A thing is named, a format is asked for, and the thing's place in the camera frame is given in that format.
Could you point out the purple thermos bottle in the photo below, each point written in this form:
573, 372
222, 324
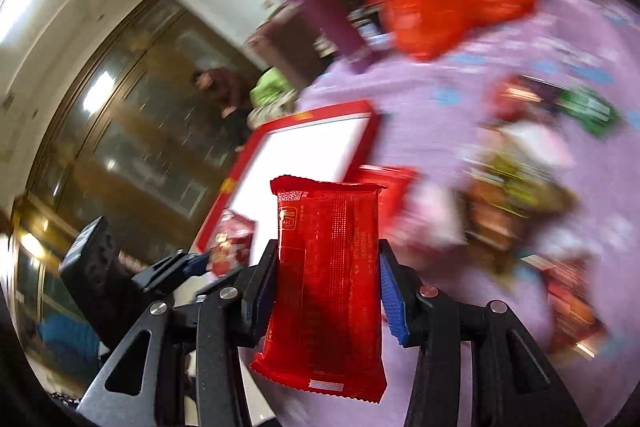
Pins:
331, 19

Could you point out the green snack packet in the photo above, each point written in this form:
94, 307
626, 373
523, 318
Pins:
596, 115

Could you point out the small red flower snack packet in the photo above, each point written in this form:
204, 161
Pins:
231, 243

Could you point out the man in dark jacket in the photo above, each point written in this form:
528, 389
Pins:
230, 92

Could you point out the red tray white inside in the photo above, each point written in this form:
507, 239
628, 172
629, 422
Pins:
328, 143

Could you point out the brown armchair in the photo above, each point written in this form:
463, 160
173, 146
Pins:
286, 42

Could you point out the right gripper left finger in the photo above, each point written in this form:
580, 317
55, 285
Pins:
143, 382

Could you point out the wooden glass double door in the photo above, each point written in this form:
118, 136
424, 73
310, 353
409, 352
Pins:
132, 141

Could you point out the long red snack packet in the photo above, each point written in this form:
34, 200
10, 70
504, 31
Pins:
395, 182
325, 330

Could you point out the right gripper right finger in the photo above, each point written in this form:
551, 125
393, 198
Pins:
513, 382

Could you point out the purple floral tablecloth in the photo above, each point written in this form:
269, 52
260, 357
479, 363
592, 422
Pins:
550, 213

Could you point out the pink white snack packet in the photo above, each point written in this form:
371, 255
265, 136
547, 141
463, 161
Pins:
430, 220

